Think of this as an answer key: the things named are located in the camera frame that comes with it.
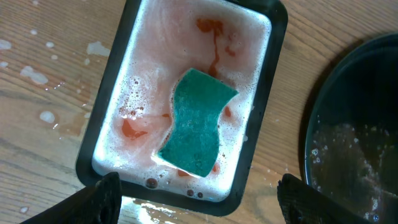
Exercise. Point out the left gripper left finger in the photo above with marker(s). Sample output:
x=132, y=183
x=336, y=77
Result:
x=98, y=203

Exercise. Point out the black round tray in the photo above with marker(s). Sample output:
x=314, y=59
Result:
x=351, y=137

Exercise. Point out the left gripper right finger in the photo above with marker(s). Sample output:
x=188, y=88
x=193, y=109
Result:
x=302, y=204

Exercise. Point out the green scrubbing sponge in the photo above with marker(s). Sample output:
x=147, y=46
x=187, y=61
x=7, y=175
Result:
x=193, y=144

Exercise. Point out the black rectangular soapy tray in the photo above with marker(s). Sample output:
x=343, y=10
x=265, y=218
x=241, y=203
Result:
x=235, y=42

